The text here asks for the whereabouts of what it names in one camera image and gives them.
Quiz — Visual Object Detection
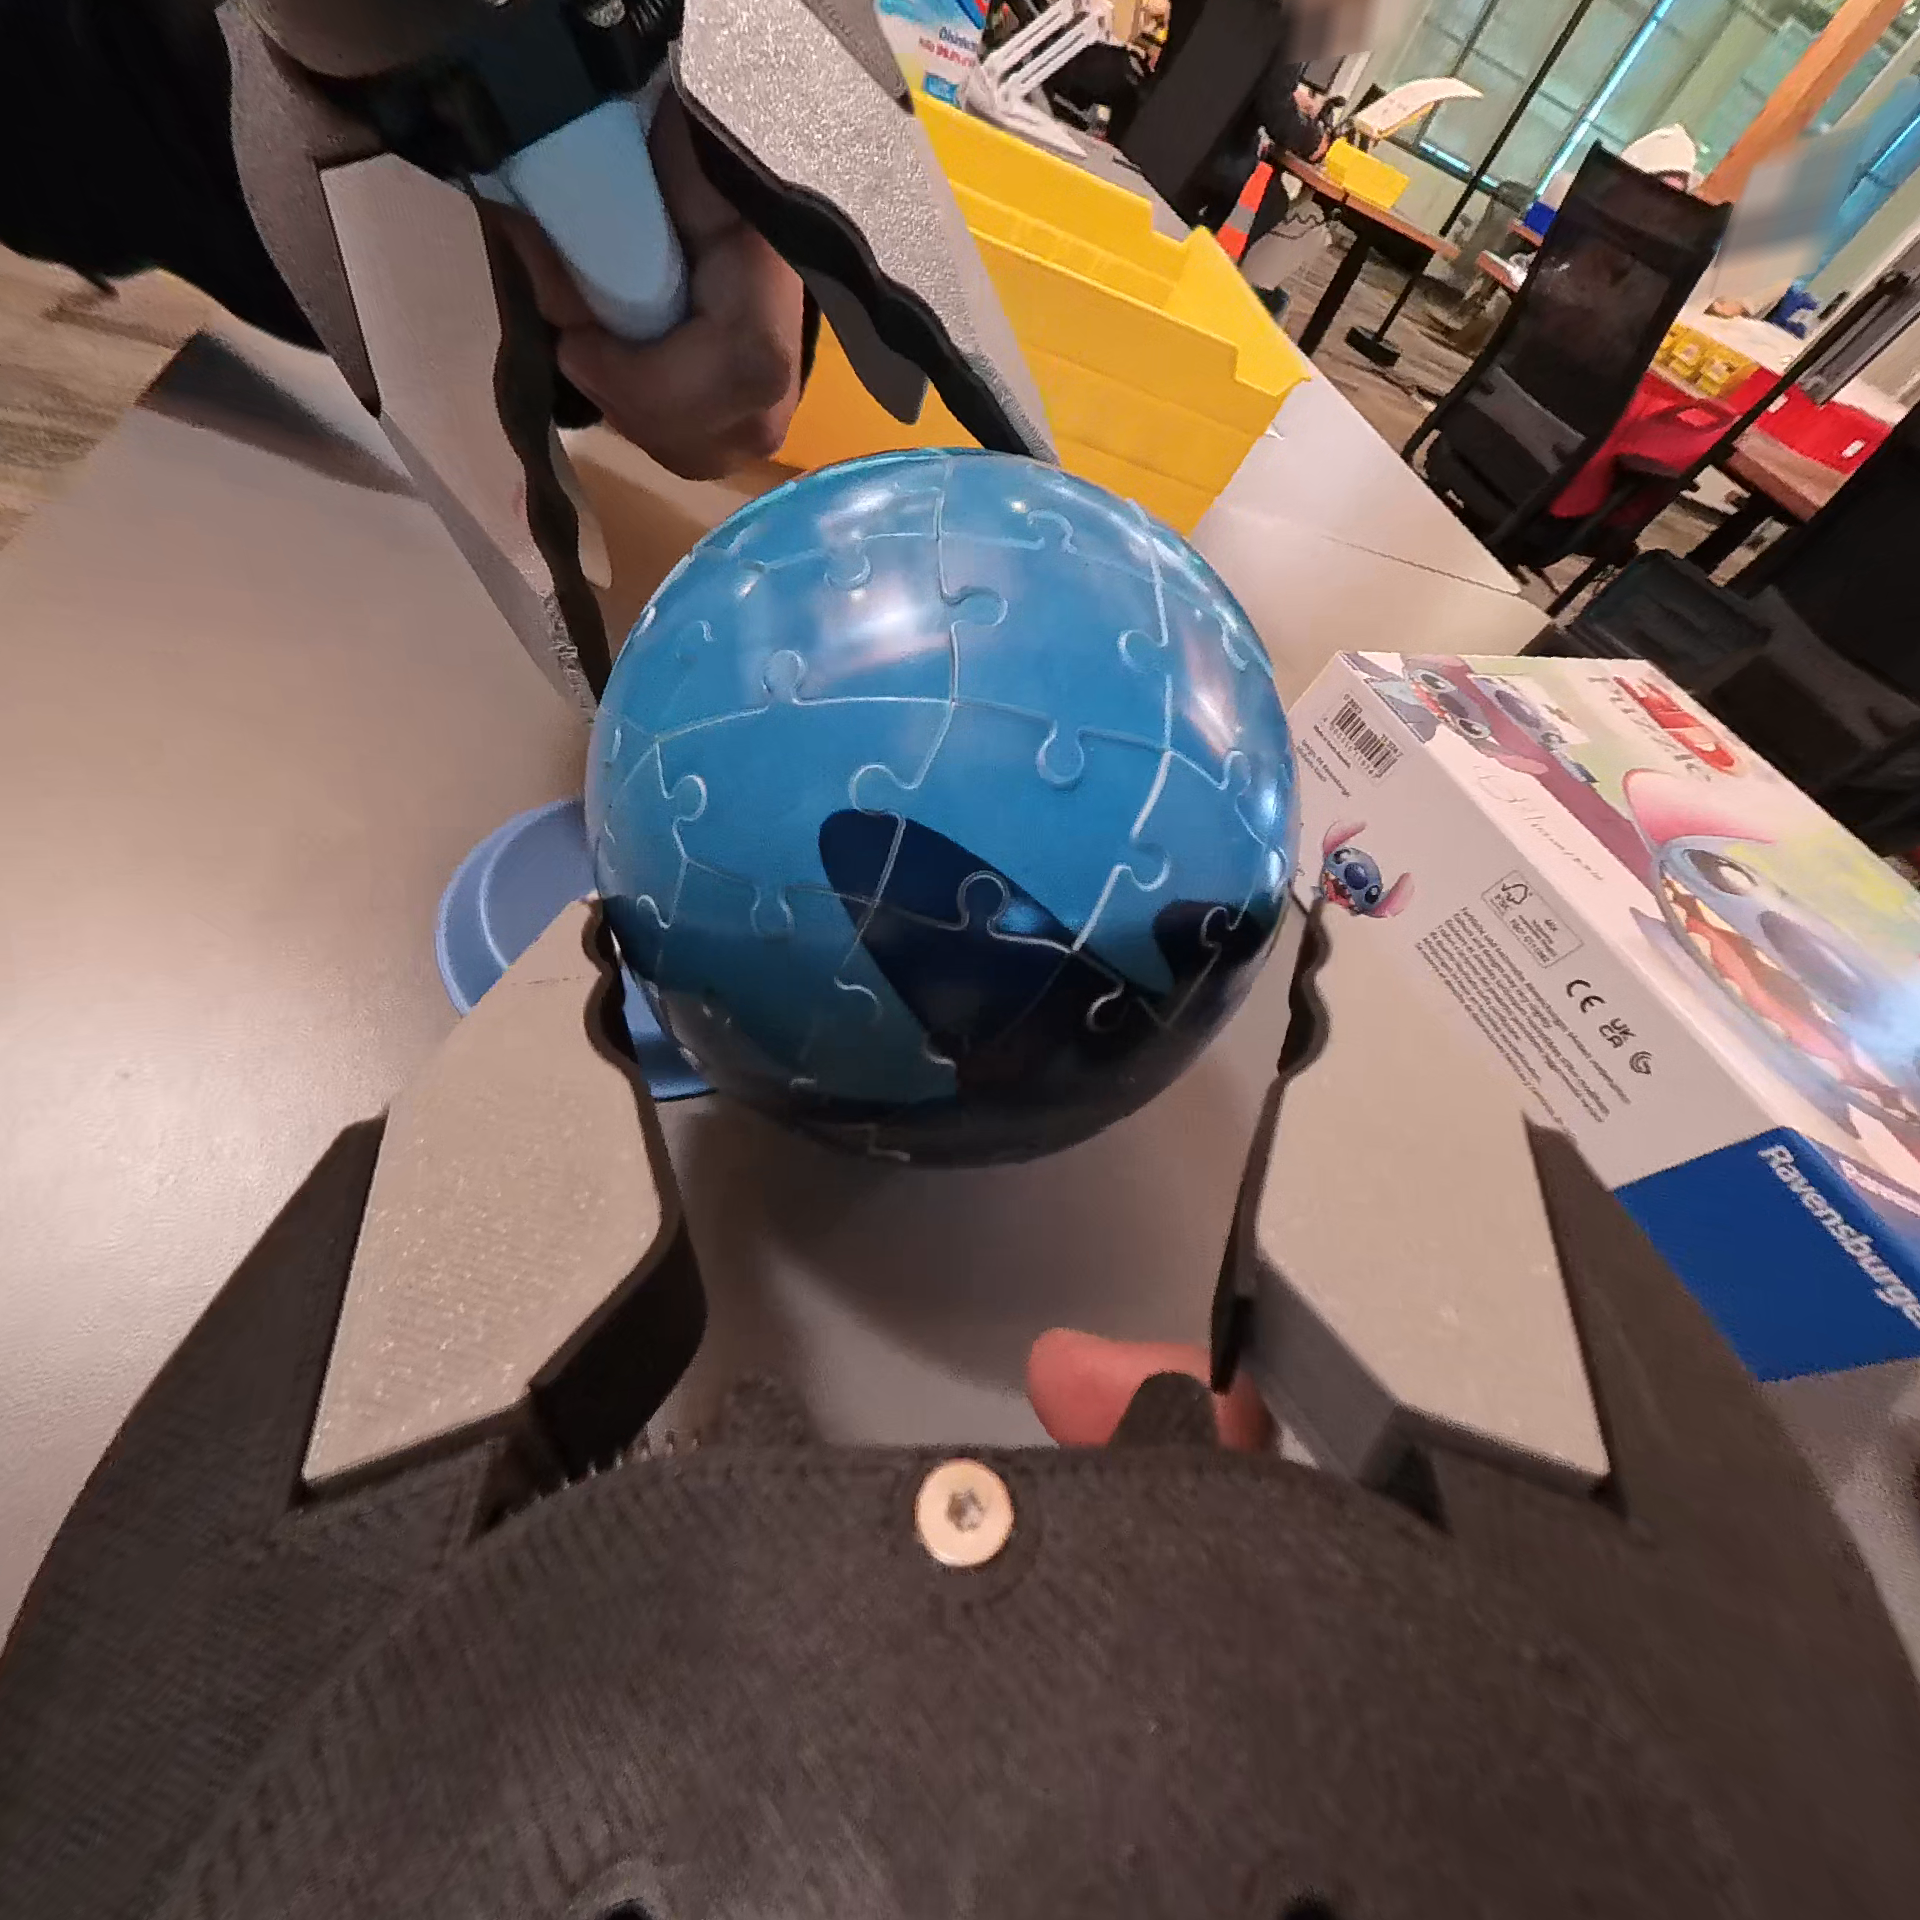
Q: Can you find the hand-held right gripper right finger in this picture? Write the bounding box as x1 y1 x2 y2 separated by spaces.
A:
1209 896 1620 1501

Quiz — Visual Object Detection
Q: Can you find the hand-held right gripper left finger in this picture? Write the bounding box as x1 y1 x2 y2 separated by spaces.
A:
300 896 710 1489

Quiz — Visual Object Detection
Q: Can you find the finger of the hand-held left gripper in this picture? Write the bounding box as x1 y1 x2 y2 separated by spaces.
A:
319 156 618 710
673 0 1062 467

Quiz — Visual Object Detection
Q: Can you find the blue round ball stand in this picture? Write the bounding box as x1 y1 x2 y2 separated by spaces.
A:
435 798 708 1098

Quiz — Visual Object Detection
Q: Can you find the blue puzzle ball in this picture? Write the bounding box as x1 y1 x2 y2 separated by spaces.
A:
584 445 1304 1170

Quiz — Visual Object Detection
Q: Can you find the person's left forearm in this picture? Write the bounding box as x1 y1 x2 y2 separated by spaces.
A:
0 0 325 349

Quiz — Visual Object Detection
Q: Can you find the white puzzle box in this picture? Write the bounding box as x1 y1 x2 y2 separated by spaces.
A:
1286 647 1920 1382

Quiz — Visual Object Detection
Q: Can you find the person's left hand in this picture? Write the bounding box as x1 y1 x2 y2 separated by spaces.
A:
546 103 817 486

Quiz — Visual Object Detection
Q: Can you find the person's right hand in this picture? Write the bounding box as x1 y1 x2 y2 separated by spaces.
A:
1027 1326 1279 1451

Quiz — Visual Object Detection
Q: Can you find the wipes container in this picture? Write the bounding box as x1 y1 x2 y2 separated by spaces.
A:
877 0 993 107

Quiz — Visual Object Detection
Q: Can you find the white folding stand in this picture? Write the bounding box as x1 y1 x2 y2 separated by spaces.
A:
960 0 1121 159

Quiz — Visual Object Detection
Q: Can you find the yellow storage bin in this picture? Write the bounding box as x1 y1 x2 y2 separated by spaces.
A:
773 90 1310 540

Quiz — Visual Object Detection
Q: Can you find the wooden table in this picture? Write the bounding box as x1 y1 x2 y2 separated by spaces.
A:
1275 150 1465 361

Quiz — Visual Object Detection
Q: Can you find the black office chair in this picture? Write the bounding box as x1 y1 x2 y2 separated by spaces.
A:
1403 141 1735 571

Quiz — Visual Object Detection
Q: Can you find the red storage bin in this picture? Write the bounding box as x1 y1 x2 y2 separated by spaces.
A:
1553 365 1896 519

